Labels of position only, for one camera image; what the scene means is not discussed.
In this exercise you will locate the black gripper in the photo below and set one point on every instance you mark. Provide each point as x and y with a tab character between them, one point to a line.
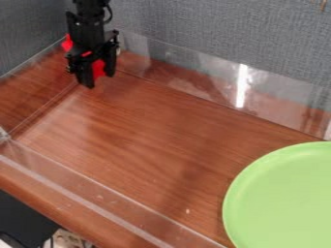
86	29

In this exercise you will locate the red plastic block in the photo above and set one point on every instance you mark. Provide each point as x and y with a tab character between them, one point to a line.
75	54

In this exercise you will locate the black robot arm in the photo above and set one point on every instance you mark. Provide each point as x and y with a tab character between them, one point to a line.
96	5

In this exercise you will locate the green plate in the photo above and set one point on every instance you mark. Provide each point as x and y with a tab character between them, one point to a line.
278	201

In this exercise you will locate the black box under table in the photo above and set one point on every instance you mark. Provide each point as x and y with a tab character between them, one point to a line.
23	223

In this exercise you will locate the white power strip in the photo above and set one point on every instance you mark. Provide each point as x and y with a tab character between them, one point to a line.
66	239

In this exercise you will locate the clear acrylic barrier wall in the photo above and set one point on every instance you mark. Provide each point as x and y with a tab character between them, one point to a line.
127	161

